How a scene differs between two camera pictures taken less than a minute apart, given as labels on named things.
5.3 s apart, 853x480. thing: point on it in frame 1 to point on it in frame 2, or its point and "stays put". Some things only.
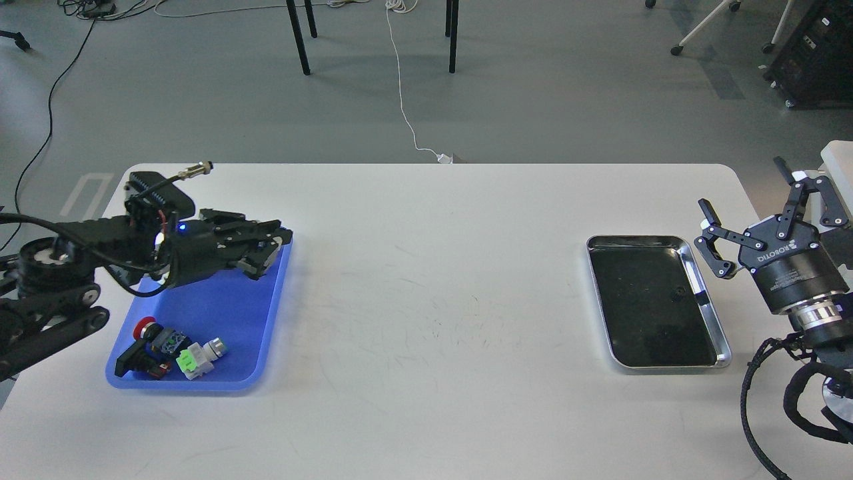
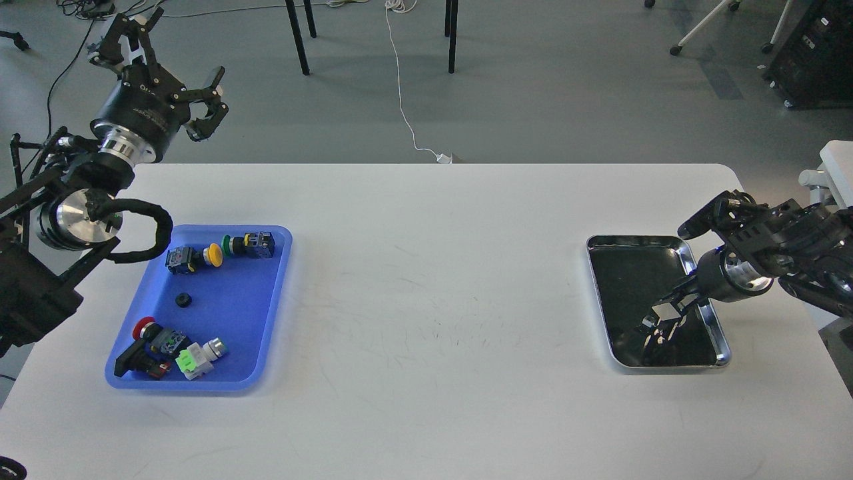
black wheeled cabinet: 814,66 stays put
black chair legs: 301,46 stays put
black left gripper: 196,251 to 146,105
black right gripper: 794,272 to 721,277
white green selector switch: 198,359 stays put
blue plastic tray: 230,305 stays put
